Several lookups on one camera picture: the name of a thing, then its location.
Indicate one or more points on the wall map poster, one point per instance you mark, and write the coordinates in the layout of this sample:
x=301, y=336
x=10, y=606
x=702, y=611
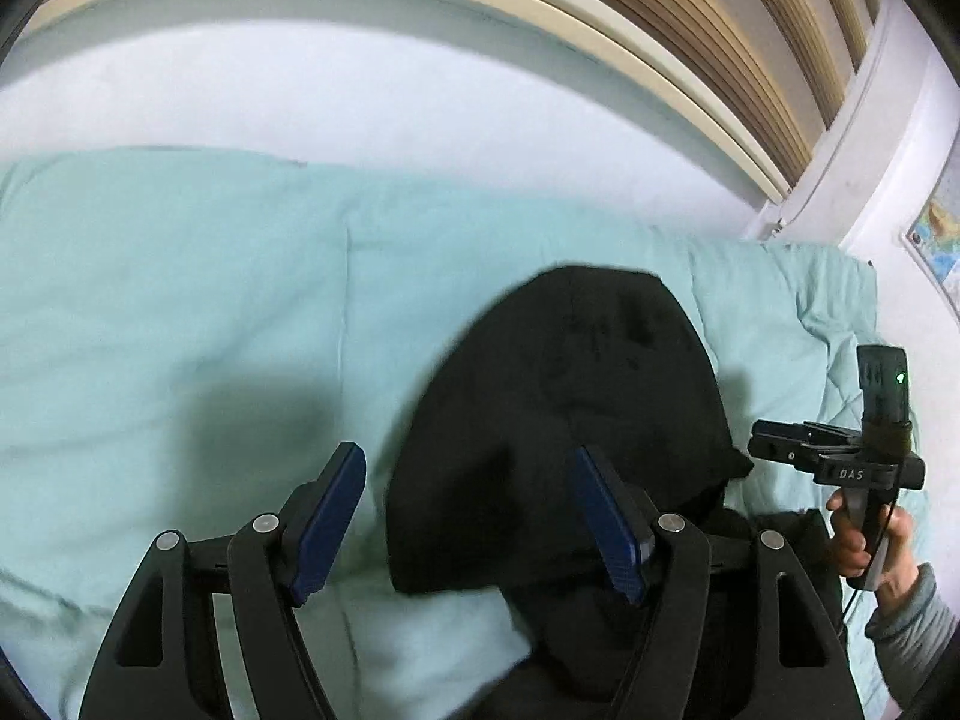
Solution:
x=934, y=237

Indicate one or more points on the black tracker with green light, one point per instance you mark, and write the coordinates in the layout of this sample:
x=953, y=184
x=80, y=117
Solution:
x=886, y=420

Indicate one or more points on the white bed sheet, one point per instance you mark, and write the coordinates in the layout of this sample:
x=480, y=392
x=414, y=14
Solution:
x=484, y=104

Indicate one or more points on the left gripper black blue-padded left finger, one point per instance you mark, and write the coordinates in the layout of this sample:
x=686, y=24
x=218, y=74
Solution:
x=160, y=657

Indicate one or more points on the light teal duvet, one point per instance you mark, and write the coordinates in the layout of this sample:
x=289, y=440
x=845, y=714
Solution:
x=188, y=333

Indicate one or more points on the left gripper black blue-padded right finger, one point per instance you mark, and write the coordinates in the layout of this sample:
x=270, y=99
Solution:
x=662, y=564

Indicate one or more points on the black hooded jacket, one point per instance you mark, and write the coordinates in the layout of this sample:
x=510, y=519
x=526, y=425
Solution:
x=481, y=493

